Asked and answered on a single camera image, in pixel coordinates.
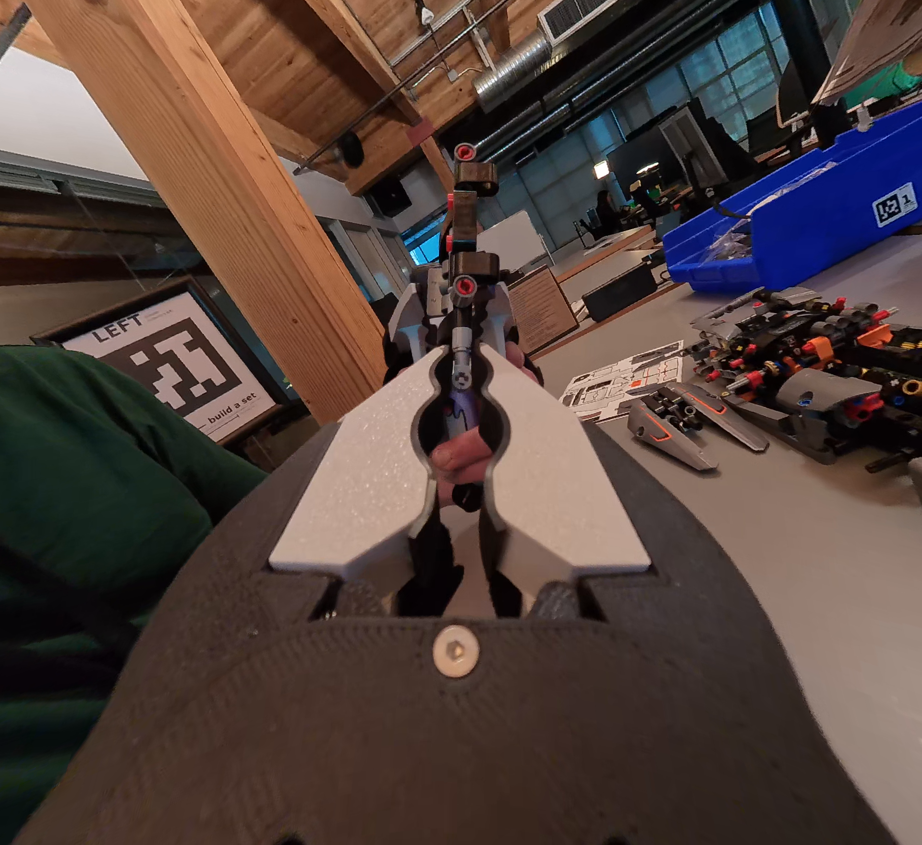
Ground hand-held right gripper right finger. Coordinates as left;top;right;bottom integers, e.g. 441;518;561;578
477;343;654;620

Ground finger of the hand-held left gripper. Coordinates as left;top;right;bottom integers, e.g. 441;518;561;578
388;282;442;365
490;276;521;345

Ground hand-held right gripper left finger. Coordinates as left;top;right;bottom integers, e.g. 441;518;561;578
267;345;463;620

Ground black grey lego subassembly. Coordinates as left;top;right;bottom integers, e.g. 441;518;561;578
411;142;523;399

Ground lego car chassis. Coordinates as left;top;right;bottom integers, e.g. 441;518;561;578
690;286;922;475

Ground grey lego wing assembly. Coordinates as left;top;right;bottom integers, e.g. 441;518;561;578
625;382;772;473

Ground person's left hand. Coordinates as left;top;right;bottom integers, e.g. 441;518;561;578
431;427;499;509

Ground brown placard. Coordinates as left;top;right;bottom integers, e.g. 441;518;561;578
508;265;581;356

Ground whiteboard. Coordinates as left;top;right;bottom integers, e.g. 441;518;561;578
475;209;556;274

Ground black flat box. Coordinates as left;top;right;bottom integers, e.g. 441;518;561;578
582;261;658;323

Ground white sticker sheet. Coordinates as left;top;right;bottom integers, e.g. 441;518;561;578
558;339;685;424

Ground framed marker sign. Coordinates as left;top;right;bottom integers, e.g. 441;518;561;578
30;276;289;446

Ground computer monitor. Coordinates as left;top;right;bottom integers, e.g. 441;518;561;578
608;99;728;199

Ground clear plastic bags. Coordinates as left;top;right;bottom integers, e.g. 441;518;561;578
702;160;837;264

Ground blue storage bin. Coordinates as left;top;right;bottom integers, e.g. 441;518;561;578
661;99;922;294

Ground white ceiling vent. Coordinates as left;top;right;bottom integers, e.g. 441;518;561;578
536;0;620;46

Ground black pole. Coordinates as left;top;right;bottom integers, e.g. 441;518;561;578
749;0;851;148

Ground silver air duct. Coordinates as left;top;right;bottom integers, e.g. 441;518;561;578
472;0;750;112

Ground wooden post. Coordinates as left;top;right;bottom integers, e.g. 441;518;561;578
0;0;390;424

